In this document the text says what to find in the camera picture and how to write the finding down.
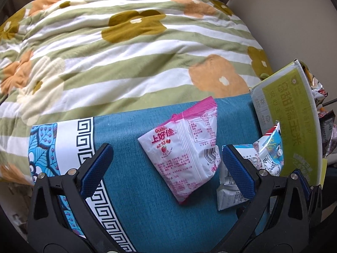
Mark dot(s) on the small white snack packet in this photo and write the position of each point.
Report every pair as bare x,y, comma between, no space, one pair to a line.
229,195

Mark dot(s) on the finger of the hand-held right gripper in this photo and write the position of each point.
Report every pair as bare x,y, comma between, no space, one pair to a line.
316,203

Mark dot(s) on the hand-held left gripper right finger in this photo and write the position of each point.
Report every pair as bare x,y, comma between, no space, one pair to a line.
237,168

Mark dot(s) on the silver snack packet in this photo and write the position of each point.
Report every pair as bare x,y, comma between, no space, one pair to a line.
317,89

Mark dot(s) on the green cardboard box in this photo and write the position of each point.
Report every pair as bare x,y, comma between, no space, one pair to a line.
287,105

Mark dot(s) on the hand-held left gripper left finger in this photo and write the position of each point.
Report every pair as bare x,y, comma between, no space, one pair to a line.
96,168

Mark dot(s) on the white blue cartoon snack packet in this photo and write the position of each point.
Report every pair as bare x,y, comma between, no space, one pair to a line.
271,150

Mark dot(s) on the white pink snack packet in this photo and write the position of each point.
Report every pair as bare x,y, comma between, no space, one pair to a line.
181,150

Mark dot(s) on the floral striped blanket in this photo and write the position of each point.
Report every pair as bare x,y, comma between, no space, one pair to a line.
118,58

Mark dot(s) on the teal patterned tablecloth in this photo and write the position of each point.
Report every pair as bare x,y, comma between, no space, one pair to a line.
147,216

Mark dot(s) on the dark red snack packet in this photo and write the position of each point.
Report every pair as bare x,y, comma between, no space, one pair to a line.
329,129

